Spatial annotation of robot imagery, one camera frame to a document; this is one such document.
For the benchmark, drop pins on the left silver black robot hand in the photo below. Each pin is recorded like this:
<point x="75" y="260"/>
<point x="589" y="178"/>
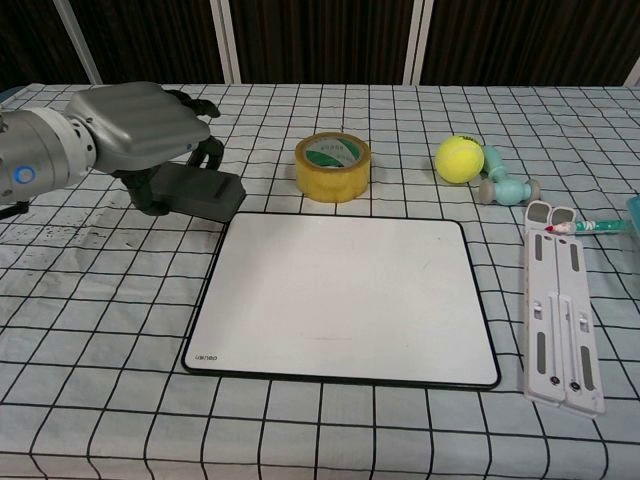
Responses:
<point x="135" y="122"/>

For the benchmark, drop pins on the dark grey whiteboard eraser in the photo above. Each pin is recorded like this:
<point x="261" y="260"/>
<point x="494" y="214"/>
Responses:
<point x="205" y="192"/>

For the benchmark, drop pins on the white dry-erase board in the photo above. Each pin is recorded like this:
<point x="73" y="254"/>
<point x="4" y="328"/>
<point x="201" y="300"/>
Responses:
<point x="350" y="300"/>

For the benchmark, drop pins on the dark folding screen white frames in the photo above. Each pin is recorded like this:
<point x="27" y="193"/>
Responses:
<point x="300" y="40"/>

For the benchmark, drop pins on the yellow packing tape roll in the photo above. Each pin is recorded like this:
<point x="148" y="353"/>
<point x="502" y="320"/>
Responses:
<point x="330" y="186"/>

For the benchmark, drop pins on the white black grid tablecloth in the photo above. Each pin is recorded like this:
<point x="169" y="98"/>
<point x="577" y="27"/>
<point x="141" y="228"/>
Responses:
<point x="100" y="350"/>

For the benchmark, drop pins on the yellow tennis ball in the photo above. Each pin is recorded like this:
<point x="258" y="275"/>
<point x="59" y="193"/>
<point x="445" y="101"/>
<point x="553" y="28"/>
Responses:
<point x="459" y="160"/>

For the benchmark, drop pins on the teal toy hammer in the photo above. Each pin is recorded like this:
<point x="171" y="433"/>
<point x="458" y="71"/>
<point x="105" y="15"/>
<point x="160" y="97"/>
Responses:
<point x="510" y="191"/>

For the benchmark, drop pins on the white folding laptop stand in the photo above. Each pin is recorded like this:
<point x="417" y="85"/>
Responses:
<point x="546" y="300"/>

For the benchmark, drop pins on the teal clear plastic container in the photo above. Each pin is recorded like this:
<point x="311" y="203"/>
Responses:
<point x="635" y="235"/>

